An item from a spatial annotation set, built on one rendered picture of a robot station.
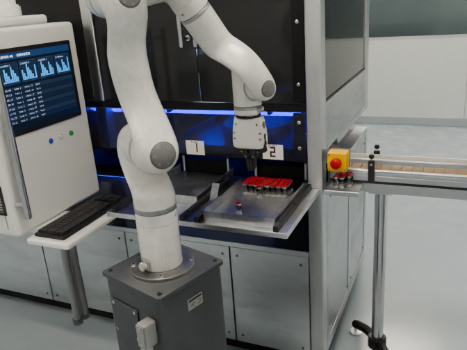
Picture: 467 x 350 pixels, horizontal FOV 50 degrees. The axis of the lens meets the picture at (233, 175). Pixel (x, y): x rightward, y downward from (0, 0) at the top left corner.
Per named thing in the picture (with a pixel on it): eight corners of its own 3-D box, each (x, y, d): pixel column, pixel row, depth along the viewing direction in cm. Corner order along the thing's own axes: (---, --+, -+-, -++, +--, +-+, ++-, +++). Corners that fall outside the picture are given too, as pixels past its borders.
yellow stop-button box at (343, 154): (331, 164, 195) (331, 147, 193) (350, 166, 192) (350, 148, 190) (326, 171, 188) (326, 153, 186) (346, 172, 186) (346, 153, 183)
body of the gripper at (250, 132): (268, 109, 152) (269, 144, 156) (237, 108, 156) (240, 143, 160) (259, 114, 146) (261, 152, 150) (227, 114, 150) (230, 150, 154)
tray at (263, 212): (241, 185, 203) (240, 177, 201) (304, 191, 192) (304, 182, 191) (203, 219, 173) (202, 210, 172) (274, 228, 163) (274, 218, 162)
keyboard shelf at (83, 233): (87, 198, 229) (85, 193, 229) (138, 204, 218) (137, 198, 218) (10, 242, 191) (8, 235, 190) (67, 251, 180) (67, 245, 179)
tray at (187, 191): (181, 171, 226) (179, 163, 225) (233, 175, 215) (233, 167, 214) (137, 198, 197) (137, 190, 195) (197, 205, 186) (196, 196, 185)
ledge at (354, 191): (332, 182, 205) (332, 178, 204) (365, 185, 200) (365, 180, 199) (324, 194, 193) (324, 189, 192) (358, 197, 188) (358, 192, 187)
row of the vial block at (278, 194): (244, 192, 195) (243, 181, 193) (288, 196, 188) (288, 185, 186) (241, 194, 193) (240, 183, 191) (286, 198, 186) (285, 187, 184)
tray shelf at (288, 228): (171, 174, 228) (171, 170, 228) (324, 187, 201) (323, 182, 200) (106, 216, 187) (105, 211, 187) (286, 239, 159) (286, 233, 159)
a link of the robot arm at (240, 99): (269, 104, 148) (251, 101, 156) (267, 59, 144) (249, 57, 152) (244, 109, 144) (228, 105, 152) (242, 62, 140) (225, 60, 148)
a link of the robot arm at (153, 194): (143, 220, 135) (131, 133, 127) (120, 200, 150) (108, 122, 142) (183, 208, 141) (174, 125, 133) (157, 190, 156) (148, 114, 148)
